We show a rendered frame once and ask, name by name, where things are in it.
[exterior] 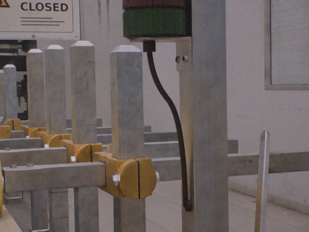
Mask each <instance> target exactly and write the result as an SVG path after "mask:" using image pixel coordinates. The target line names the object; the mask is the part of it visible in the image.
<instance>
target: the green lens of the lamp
mask: <svg viewBox="0 0 309 232"><path fill-rule="evenodd" d="M141 34H180V35H184V36H187V11H185V10H177V9H142V10H132V11H126V12H123V37H125V38H126V36H130V35H141Z"/></svg>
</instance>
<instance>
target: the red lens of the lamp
mask: <svg viewBox="0 0 309 232"><path fill-rule="evenodd" d="M122 3H123V11H125V9H127V8H130V7H136V6H152V5H167V6H180V7H183V8H185V10H186V9H187V0H122Z"/></svg>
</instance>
